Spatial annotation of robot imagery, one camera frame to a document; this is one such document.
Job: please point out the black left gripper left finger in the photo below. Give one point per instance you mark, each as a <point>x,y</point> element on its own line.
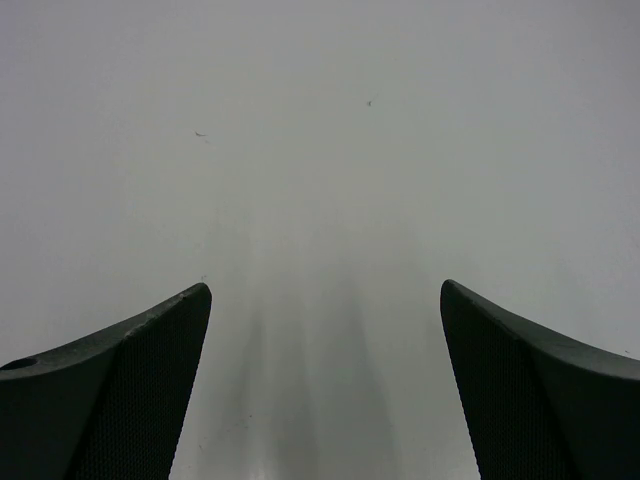
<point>110,405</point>

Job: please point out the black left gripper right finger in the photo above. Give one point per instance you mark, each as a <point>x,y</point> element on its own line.
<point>539,404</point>

